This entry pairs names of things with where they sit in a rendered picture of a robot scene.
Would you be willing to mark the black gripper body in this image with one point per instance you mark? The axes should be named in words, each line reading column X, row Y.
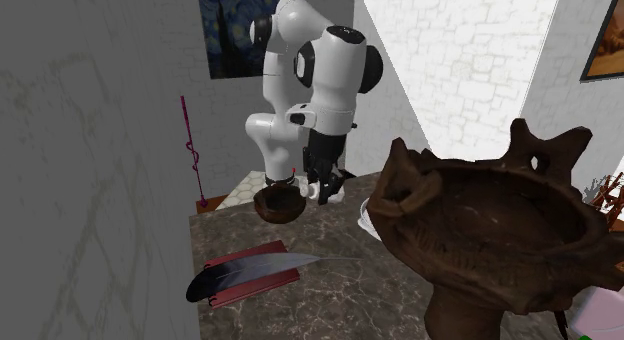
column 325, row 146

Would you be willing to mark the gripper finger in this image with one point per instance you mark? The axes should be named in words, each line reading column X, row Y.
column 329, row 188
column 346, row 174

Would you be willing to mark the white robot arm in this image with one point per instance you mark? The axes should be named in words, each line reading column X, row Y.
column 285, row 95

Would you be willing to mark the small dark brown bowl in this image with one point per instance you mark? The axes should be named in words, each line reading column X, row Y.
column 279, row 205

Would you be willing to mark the red notebook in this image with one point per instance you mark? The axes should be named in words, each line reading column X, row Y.
column 263, row 283

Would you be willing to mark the magenta thin standing rod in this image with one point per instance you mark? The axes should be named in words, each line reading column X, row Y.
column 193, row 151

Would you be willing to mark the black and grey feather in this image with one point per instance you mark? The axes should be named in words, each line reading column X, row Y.
column 229, row 276

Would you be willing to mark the large brown clay vessel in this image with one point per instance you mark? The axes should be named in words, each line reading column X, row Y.
column 492, row 241

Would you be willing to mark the brown wooden rack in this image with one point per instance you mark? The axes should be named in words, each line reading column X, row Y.
column 610, row 197

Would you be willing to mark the pale pink box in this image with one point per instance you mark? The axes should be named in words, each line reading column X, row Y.
column 599, row 312

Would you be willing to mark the blue starry night wall picture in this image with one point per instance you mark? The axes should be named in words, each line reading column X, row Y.
column 229, row 32

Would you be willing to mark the orange framed wall picture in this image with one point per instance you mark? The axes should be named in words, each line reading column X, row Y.
column 609, row 41

